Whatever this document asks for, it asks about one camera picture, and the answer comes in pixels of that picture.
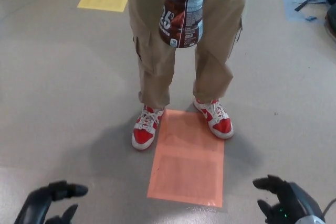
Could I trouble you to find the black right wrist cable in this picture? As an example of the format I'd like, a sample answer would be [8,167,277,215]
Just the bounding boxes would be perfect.
[322,196,336,216]

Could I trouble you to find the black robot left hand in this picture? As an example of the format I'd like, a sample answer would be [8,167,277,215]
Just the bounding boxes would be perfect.
[14,180,89,224]

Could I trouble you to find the grey round object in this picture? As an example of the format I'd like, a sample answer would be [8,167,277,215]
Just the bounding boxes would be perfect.
[324,5,336,42]

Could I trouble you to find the person's right red white sneaker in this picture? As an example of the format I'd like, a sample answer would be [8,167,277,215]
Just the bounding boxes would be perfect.
[131,104,165,151]

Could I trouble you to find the brown protein shake bottle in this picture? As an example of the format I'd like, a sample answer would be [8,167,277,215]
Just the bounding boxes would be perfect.
[158,0,211,49]

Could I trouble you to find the person's red white sneaker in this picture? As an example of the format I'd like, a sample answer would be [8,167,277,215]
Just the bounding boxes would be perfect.
[131,104,165,151]
[193,97,234,140]

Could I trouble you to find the person's left red white sneaker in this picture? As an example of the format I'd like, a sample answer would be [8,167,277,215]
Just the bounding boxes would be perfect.
[193,97,234,140]

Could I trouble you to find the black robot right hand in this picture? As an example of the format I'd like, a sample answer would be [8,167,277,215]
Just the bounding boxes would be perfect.
[252,174,323,224]

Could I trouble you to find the khaki cargo trousers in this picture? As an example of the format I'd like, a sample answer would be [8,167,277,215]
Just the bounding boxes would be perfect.
[128,0,244,110]

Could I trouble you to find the orange paper sheet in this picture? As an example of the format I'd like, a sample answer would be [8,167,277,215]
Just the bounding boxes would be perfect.
[146,108,225,208]

